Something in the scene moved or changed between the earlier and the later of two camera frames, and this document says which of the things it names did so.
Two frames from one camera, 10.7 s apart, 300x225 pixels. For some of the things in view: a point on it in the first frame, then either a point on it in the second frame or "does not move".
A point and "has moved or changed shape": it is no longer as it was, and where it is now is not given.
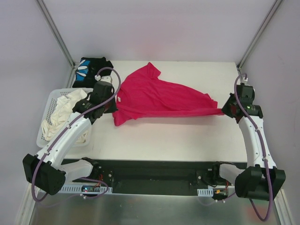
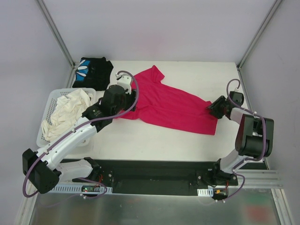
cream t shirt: [61, 114] does not move
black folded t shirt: [87, 68] does not move
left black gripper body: [109, 107] -> [132, 100]
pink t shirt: [147, 95] has moved or changed shape
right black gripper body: [228, 108] -> [217, 107]
